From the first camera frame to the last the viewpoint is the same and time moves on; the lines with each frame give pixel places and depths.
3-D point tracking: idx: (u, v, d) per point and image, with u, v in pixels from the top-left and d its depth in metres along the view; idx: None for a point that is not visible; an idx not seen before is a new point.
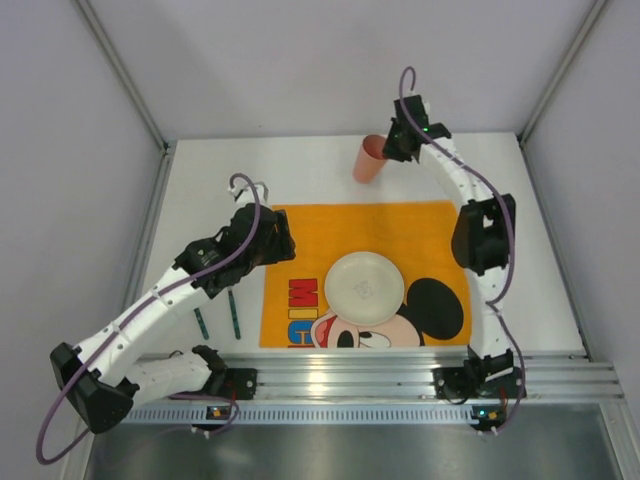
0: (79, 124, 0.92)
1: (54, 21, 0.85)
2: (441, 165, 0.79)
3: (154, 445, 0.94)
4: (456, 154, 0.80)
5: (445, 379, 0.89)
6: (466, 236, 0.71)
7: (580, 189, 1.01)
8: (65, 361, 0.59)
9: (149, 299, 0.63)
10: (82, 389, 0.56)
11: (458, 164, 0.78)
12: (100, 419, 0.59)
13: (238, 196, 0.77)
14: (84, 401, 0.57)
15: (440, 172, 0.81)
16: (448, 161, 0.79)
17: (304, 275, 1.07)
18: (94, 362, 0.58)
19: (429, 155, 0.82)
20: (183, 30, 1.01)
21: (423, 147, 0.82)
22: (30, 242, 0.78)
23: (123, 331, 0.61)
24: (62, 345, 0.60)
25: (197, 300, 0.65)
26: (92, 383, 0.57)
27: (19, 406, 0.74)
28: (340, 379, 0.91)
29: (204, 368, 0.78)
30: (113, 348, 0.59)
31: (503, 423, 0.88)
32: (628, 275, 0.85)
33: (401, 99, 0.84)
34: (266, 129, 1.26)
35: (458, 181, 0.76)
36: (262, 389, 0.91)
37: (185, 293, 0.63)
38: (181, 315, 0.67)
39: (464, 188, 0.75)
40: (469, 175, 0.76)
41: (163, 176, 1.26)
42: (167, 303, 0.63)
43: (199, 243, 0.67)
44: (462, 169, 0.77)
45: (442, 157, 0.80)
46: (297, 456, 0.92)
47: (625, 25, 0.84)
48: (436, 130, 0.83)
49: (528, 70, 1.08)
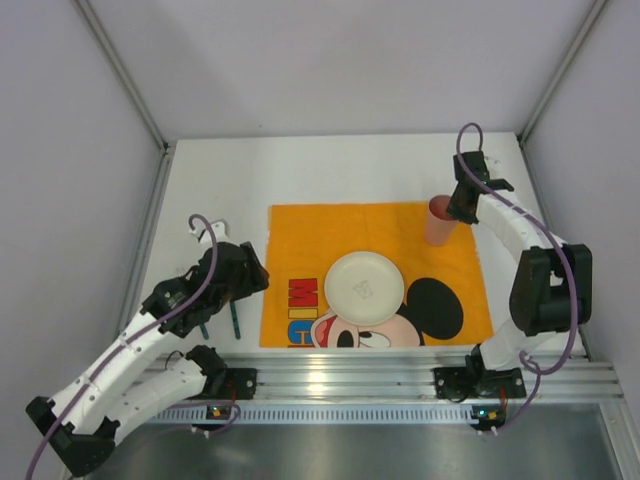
0: (79, 124, 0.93)
1: (53, 20, 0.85)
2: (495, 221, 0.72)
3: (154, 444, 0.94)
4: (518, 203, 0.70)
5: (445, 379, 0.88)
6: (524, 291, 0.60)
7: (581, 189, 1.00)
8: (41, 414, 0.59)
9: (118, 348, 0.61)
10: (58, 443, 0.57)
11: (520, 211, 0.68)
12: (80, 466, 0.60)
13: (200, 236, 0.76)
14: (62, 453, 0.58)
15: (498, 225, 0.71)
16: (508, 208, 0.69)
17: (304, 275, 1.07)
18: (67, 415, 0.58)
19: (488, 205, 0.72)
20: (182, 29, 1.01)
21: (480, 197, 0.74)
22: (30, 242, 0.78)
23: (94, 383, 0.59)
24: (38, 397, 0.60)
25: (167, 343, 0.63)
26: (67, 438, 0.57)
27: (19, 408, 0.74)
28: (340, 379, 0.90)
29: (195, 376, 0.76)
30: (84, 400, 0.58)
31: (503, 423, 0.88)
32: (628, 275, 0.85)
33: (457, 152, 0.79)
34: (266, 128, 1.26)
35: (521, 229, 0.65)
36: (262, 388, 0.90)
37: (154, 338, 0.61)
38: (154, 359, 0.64)
39: (527, 235, 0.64)
40: (534, 222, 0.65)
41: (162, 176, 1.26)
42: (136, 352, 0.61)
43: (167, 284, 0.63)
44: (524, 217, 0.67)
45: (502, 206, 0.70)
46: (297, 455, 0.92)
47: (627, 24, 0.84)
48: (497, 183, 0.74)
49: (529, 70, 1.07)
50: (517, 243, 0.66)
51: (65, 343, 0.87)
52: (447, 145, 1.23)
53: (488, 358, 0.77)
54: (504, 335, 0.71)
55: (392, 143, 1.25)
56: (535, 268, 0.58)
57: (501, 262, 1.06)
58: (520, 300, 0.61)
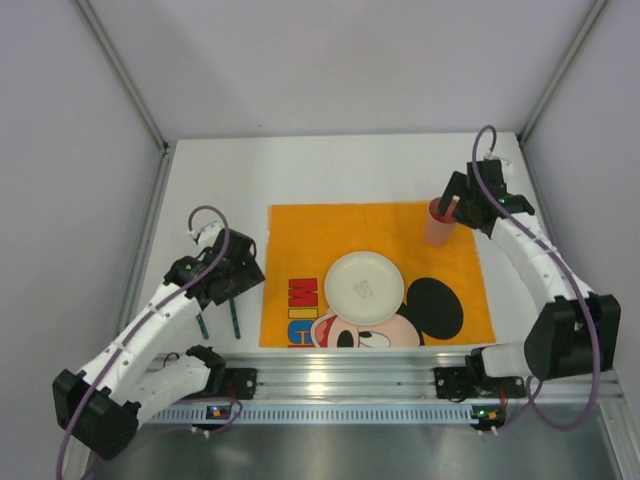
0: (79, 123, 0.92)
1: (53, 20, 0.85)
2: (513, 250, 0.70)
3: (154, 444, 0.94)
4: (540, 234, 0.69)
5: (445, 379, 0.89)
6: (542, 338, 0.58)
7: (581, 189, 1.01)
8: (70, 386, 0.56)
9: (147, 315, 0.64)
10: (93, 410, 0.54)
11: (543, 247, 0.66)
12: (108, 444, 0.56)
13: (197, 237, 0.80)
14: (96, 421, 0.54)
15: (516, 255, 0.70)
16: (530, 241, 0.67)
17: (304, 275, 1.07)
18: (102, 380, 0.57)
19: (506, 231, 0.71)
20: (183, 29, 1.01)
21: (498, 221, 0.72)
22: (30, 241, 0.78)
23: (126, 348, 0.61)
24: (65, 372, 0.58)
25: (190, 311, 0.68)
26: (103, 403, 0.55)
27: (18, 407, 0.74)
28: (340, 379, 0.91)
29: (199, 372, 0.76)
30: (119, 365, 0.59)
31: (503, 423, 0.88)
32: (628, 274, 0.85)
33: (473, 164, 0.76)
34: (266, 128, 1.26)
35: (543, 269, 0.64)
36: (262, 388, 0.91)
37: (181, 303, 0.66)
38: (176, 330, 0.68)
39: (550, 278, 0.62)
40: (558, 263, 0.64)
41: (162, 176, 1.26)
42: (165, 316, 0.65)
43: (187, 260, 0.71)
44: (547, 254, 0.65)
45: (522, 236, 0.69)
46: (297, 455, 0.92)
47: (627, 25, 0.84)
48: (515, 203, 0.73)
49: (529, 70, 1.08)
50: (538, 283, 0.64)
51: (65, 342, 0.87)
52: (447, 146, 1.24)
53: (488, 365, 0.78)
54: (512, 359, 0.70)
55: (392, 143, 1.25)
56: (561, 318, 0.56)
57: (500, 262, 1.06)
58: (536, 346, 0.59)
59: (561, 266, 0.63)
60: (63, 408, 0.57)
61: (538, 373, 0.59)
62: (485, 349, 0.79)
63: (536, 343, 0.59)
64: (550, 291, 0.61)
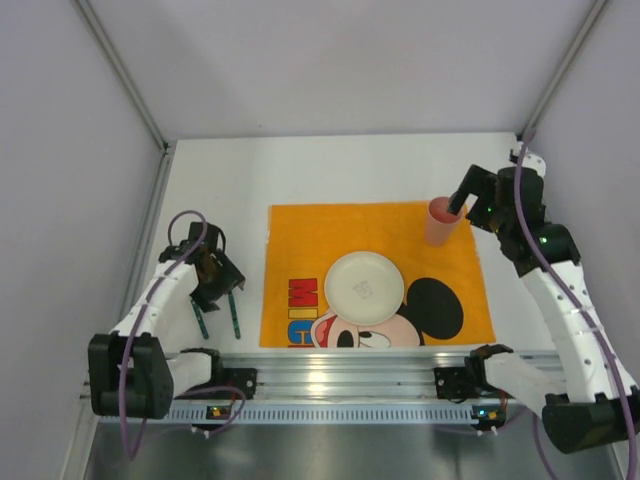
0: (79, 124, 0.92)
1: (53, 20, 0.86)
2: (548, 309, 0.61)
3: (153, 444, 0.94)
4: (587, 304, 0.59)
5: (444, 379, 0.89)
6: (572, 423, 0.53)
7: (581, 189, 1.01)
8: (107, 345, 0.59)
9: (158, 280, 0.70)
10: (139, 352, 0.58)
11: (589, 323, 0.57)
12: (157, 393, 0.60)
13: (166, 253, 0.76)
14: (144, 363, 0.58)
15: (551, 317, 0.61)
16: (574, 311, 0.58)
17: (304, 275, 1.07)
18: (138, 330, 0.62)
19: (544, 285, 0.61)
20: (183, 30, 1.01)
21: (536, 270, 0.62)
22: (30, 241, 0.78)
23: (150, 303, 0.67)
24: (96, 336, 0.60)
25: (190, 277, 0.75)
26: (147, 343, 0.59)
27: (17, 408, 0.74)
28: (340, 379, 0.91)
29: (205, 356, 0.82)
30: (148, 318, 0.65)
31: (503, 423, 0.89)
32: (631, 274, 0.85)
33: (516, 189, 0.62)
34: (266, 128, 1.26)
35: (585, 352, 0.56)
36: (262, 388, 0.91)
37: (184, 269, 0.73)
38: (181, 294, 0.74)
39: (592, 368, 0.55)
40: (603, 348, 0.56)
41: (162, 176, 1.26)
42: (174, 280, 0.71)
43: (173, 246, 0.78)
44: (592, 334, 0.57)
45: (564, 300, 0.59)
46: (297, 455, 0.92)
47: (627, 24, 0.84)
48: (558, 245, 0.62)
49: (529, 70, 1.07)
50: (573, 363, 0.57)
51: (65, 342, 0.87)
52: (447, 146, 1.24)
53: (491, 375, 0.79)
54: (520, 390, 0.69)
55: (392, 143, 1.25)
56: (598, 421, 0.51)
57: (501, 263, 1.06)
58: (561, 431, 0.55)
59: (607, 354, 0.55)
60: (102, 371, 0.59)
61: (564, 449, 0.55)
62: (490, 360, 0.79)
63: (563, 424, 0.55)
64: (590, 386, 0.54)
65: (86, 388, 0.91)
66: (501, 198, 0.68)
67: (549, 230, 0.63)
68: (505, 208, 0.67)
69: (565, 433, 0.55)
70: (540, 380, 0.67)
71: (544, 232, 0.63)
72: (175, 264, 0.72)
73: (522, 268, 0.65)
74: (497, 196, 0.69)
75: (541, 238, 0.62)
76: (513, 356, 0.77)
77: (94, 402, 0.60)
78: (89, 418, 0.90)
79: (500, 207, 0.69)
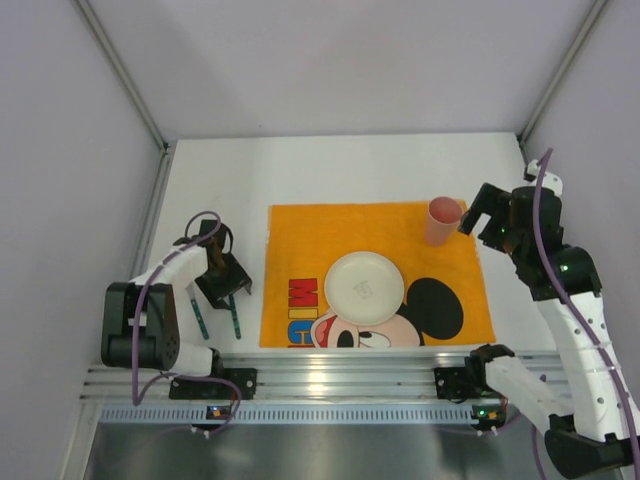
0: (79, 124, 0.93)
1: (54, 20, 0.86)
2: (561, 340, 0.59)
3: (154, 444, 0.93)
4: (605, 342, 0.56)
5: (444, 379, 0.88)
6: (575, 454, 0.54)
7: (581, 189, 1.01)
8: (124, 291, 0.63)
9: (174, 253, 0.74)
10: (155, 296, 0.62)
11: (606, 361, 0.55)
12: (166, 338, 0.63)
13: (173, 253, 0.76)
14: (157, 304, 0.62)
15: (564, 348, 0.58)
16: (590, 348, 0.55)
17: (304, 275, 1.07)
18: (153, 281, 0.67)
19: (560, 317, 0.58)
20: (183, 30, 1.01)
21: (553, 299, 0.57)
22: (30, 241, 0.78)
23: (165, 267, 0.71)
24: (114, 284, 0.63)
25: (200, 259, 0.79)
26: (162, 288, 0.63)
27: (17, 408, 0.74)
28: (340, 379, 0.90)
29: (206, 349, 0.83)
30: (163, 275, 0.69)
31: (503, 423, 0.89)
32: (630, 275, 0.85)
33: (534, 210, 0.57)
34: (266, 129, 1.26)
35: (598, 390, 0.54)
36: (262, 389, 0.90)
37: (197, 251, 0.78)
38: (192, 272, 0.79)
39: (604, 408, 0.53)
40: (617, 388, 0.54)
41: (162, 176, 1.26)
42: (188, 256, 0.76)
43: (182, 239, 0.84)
44: (608, 374, 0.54)
45: (580, 335, 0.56)
46: (298, 456, 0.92)
47: (627, 24, 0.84)
48: (578, 273, 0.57)
49: (529, 70, 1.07)
50: (583, 399, 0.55)
51: (66, 342, 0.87)
52: (447, 146, 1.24)
53: (491, 378, 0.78)
54: (522, 401, 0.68)
55: (392, 143, 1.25)
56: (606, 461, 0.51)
57: (501, 263, 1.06)
58: (565, 455, 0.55)
59: (622, 395, 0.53)
60: (115, 316, 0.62)
61: (562, 470, 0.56)
62: (491, 364, 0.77)
63: (564, 450, 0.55)
64: (601, 426, 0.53)
65: (86, 388, 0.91)
66: (518, 218, 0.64)
67: (570, 256, 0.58)
68: (522, 229, 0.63)
69: (565, 459, 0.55)
70: (543, 396, 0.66)
71: (565, 258, 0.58)
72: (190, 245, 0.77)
73: (538, 296, 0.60)
74: (512, 215, 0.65)
75: (561, 266, 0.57)
76: (516, 363, 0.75)
77: (104, 349, 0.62)
78: (89, 418, 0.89)
79: (516, 228, 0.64)
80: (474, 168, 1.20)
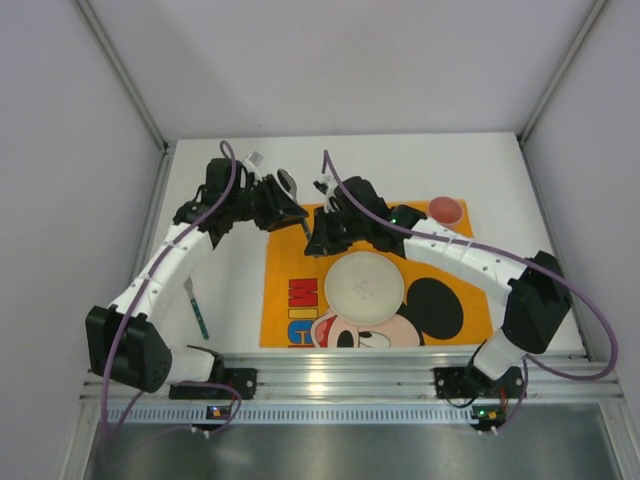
0: (78, 123, 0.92)
1: (54, 21, 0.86)
2: (440, 261, 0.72)
3: (153, 444, 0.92)
4: (450, 234, 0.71)
5: (444, 379, 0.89)
6: (518, 316, 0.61)
7: (582, 188, 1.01)
8: (105, 318, 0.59)
9: (167, 249, 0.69)
10: (134, 335, 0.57)
11: (463, 243, 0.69)
12: (150, 371, 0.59)
13: (178, 240, 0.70)
14: (136, 340, 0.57)
15: (444, 263, 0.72)
16: (449, 245, 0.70)
17: (304, 275, 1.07)
18: (137, 307, 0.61)
19: (421, 247, 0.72)
20: (183, 30, 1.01)
21: (407, 241, 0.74)
22: (29, 240, 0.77)
23: (152, 278, 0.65)
24: (96, 309, 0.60)
25: (203, 244, 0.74)
26: (143, 326, 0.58)
27: (17, 408, 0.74)
28: (340, 379, 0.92)
29: (207, 355, 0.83)
30: (149, 293, 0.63)
31: (503, 423, 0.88)
32: (630, 273, 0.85)
33: (345, 190, 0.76)
34: (266, 128, 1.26)
35: (478, 262, 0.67)
36: (262, 388, 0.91)
37: (195, 237, 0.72)
38: (192, 264, 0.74)
39: (490, 268, 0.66)
40: (485, 251, 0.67)
41: (162, 176, 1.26)
42: (183, 249, 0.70)
43: (189, 203, 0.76)
44: (471, 247, 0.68)
45: (438, 245, 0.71)
46: (297, 456, 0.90)
47: (627, 24, 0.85)
48: (406, 218, 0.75)
49: (529, 70, 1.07)
50: (480, 278, 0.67)
51: (67, 342, 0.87)
52: (446, 146, 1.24)
53: (490, 370, 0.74)
54: (501, 350, 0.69)
55: (391, 142, 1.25)
56: (529, 300, 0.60)
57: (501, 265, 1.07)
58: (522, 328, 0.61)
59: (491, 251, 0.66)
60: (99, 344, 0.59)
61: (537, 349, 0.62)
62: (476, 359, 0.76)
63: (516, 325, 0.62)
64: (500, 280, 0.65)
65: (86, 388, 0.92)
66: (349, 208, 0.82)
67: (393, 212, 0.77)
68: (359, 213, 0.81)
69: (527, 336, 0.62)
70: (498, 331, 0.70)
71: (391, 215, 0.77)
72: (185, 232, 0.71)
73: (403, 250, 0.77)
74: (346, 206, 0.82)
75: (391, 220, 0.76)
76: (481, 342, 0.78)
77: (94, 368, 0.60)
78: (89, 418, 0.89)
79: (354, 214, 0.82)
80: (474, 168, 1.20)
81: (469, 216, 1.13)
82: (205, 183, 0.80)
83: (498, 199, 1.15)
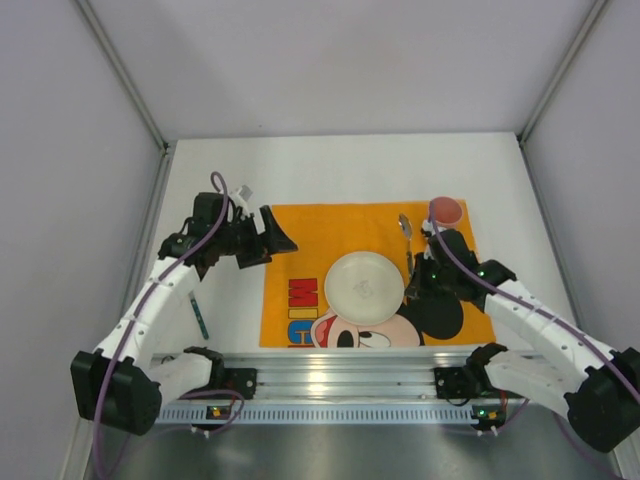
0: (78, 124, 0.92)
1: (54, 21, 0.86)
2: (518, 325, 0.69)
3: (153, 444, 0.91)
4: (536, 303, 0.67)
5: (444, 379, 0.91)
6: (590, 408, 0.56)
7: (582, 189, 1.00)
8: (91, 364, 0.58)
9: (152, 287, 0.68)
10: (120, 380, 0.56)
11: (547, 315, 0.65)
12: (140, 414, 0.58)
13: (164, 276, 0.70)
14: (124, 388, 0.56)
15: (525, 331, 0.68)
16: (531, 313, 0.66)
17: (304, 275, 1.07)
18: (123, 351, 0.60)
19: (501, 306, 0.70)
20: (183, 30, 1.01)
21: (488, 296, 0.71)
22: (29, 240, 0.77)
23: (138, 319, 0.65)
24: (81, 354, 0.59)
25: (190, 280, 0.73)
26: (129, 371, 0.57)
27: (17, 408, 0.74)
28: (340, 379, 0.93)
29: (204, 359, 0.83)
30: (135, 336, 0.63)
31: (503, 423, 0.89)
32: (630, 274, 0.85)
33: (440, 239, 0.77)
34: (266, 128, 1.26)
35: (559, 340, 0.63)
36: (262, 389, 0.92)
37: (182, 272, 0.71)
38: (180, 298, 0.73)
39: (570, 350, 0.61)
40: (570, 331, 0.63)
41: (162, 176, 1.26)
42: (169, 285, 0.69)
43: (174, 235, 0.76)
44: (554, 322, 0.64)
45: (520, 310, 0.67)
46: (298, 456, 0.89)
47: (627, 24, 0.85)
48: (495, 272, 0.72)
49: (529, 70, 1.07)
50: (557, 355, 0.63)
51: (66, 343, 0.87)
52: (447, 146, 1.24)
53: (495, 378, 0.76)
54: (533, 389, 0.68)
55: (391, 142, 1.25)
56: (603, 396, 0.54)
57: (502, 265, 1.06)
58: (591, 420, 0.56)
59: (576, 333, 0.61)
60: (84, 388, 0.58)
61: (600, 447, 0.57)
62: (490, 364, 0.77)
63: (586, 414, 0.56)
64: (578, 365, 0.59)
65: None
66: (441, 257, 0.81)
67: (483, 265, 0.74)
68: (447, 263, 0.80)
69: (592, 430, 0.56)
70: (551, 379, 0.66)
71: (479, 267, 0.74)
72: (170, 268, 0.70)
73: (483, 305, 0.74)
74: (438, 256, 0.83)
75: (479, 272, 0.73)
76: (511, 357, 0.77)
77: (80, 412, 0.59)
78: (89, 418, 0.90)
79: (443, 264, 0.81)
80: (474, 168, 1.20)
81: (469, 216, 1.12)
82: (192, 216, 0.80)
83: (499, 199, 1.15)
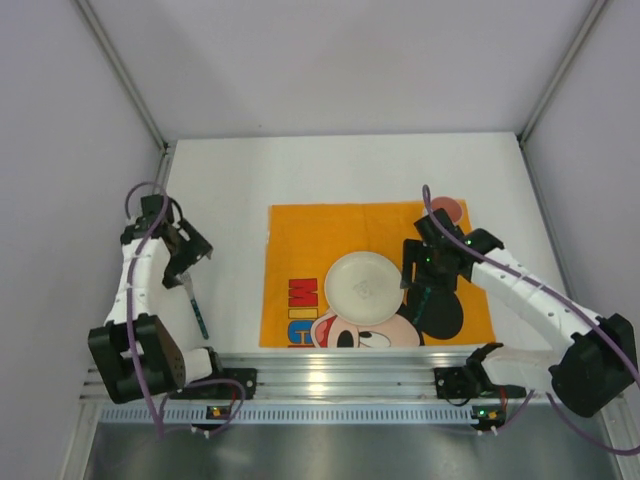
0: (78, 124, 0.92)
1: (53, 21, 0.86)
2: (503, 292, 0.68)
3: (153, 445, 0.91)
4: (522, 270, 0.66)
5: (445, 379, 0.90)
6: (576, 377, 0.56)
7: (582, 188, 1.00)
8: (108, 335, 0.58)
9: (133, 261, 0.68)
10: (144, 333, 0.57)
11: (533, 283, 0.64)
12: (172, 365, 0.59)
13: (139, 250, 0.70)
14: (152, 339, 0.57)
15: (510, 299, 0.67)
16: (518, 281, 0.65)
17: (304, 275, 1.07)
18: (135, 311, 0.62)
19: (488, 275, 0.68)
20: (182, 30, 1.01)
21: (475, 264, 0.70)
22: (30, 240, 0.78)
23: (134, 285, 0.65)
24: (93, 330, 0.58)
25: (163, 250, 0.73)
26: (147, 321, 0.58)
27: (18, 408, 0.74)
28: (340, 379, 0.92)
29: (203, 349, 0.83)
30: (139, 299, 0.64)
31: (503, 423, 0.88)
32: (630, 273, 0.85)
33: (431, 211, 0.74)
34: (265, 129, 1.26)
35: (546, 307, 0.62)
36: (262, 389, 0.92)
37: (153, 243, 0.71)
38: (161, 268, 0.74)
39: (556, 316, 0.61)
40: (556, 296, 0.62)
41: (162, 176, 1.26)
42: (148, 256, 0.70)
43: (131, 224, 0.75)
44: (541, 289, 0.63)
45: (507, 278, 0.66)
46: (297, 456, 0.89)
47: (626, 24, 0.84)
48: (482, 240, 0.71)
49: (529, 70, 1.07)
50: (543, 322, 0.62)
51: (67, 342, 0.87)
52: (446, 146, 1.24)
53: (493, 373, 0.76)
54: (524, 373, 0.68)
55: (391, 142, 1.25)
56: (589, 361, 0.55)
57: None
58: (575, 388, 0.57)
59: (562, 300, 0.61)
60: (112, 363, 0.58)
61: (583, 413, 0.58)
62: (487, 360, 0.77)
63: (573, 384, 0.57)
64: (564, 331, 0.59)
65: (86, 389, 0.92)
66: (433, 231, 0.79)
67: (470, 235, 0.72)
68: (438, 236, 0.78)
69: (575, 397, 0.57)
70: (539, 359, 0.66)
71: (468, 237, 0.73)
72: (142, 242, 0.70)
73: (470, 274, 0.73)
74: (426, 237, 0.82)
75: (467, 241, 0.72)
76: (508, 350, 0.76)
77: (112, 392, 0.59)
78: (89, 418, 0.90)
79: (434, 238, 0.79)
80: (474, 168, 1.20)
81: (469, 216, 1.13)
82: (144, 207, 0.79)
83: (498, 199, 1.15)
